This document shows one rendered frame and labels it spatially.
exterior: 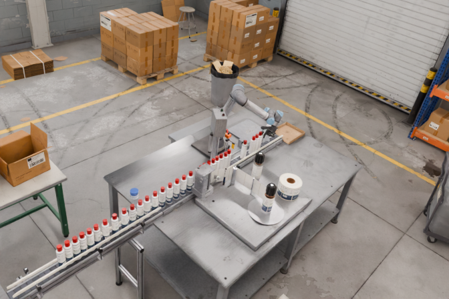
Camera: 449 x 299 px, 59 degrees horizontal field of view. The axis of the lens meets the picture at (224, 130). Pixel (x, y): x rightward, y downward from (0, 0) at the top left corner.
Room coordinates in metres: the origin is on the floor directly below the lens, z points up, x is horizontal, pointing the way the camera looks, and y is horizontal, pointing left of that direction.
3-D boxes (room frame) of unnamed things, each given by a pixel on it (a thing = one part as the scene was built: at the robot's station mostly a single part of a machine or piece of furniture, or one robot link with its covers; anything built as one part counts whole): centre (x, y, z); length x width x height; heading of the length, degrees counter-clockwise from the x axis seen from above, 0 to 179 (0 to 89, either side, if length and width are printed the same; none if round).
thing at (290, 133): (3.68, -0.70, 0.85); 0.30 x 0.26 x 0.04; 141
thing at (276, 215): (2.39, -0.44, 0.89); 0.31 x 0.31 x 0.01
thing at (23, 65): (5.78, 3.37, 0.11); 0.65 x 0.54 x 0.22; 137
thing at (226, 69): (5.69, 0.13, 0.50); 0.42 x 0.41 x 0.28; 140
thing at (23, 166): (2.59, 1.72, 0.97); 0.51 x 0.39 x 0.37; 56
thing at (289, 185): (2.66, -0.63, 0.95); 0.20 x 0.20 x 0.14
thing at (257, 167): (2.79, -0.34, 1.03); 0.09 x 0.09 x 0.30
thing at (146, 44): (6.46, 1.69, 0.45); 1.20 x 0.84 x 0.89; 52
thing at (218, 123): (2.87, 0.06, 1.38); 0.17 x 0.10 x 0.19; 16
